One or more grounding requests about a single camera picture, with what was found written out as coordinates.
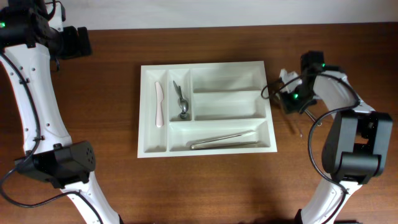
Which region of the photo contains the pink plastic knife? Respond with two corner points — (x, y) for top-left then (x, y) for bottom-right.
(155, 82), (164, 128)

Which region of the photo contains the white plastic cutlery tray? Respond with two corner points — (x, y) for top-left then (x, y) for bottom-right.
(137, 61), (277, 158)

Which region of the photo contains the metal tablespoon farther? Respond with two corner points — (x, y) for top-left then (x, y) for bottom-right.
(304, 109), (322, 126)

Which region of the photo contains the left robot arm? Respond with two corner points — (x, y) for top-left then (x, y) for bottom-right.
(1, 1), (122, 223)

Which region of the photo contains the metal chopstick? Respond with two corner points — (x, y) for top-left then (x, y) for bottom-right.
(190, 141), (257, 150)
(189, 130), (255, 146)

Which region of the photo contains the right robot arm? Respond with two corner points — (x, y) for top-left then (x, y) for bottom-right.
(275, 51), (393, 224)

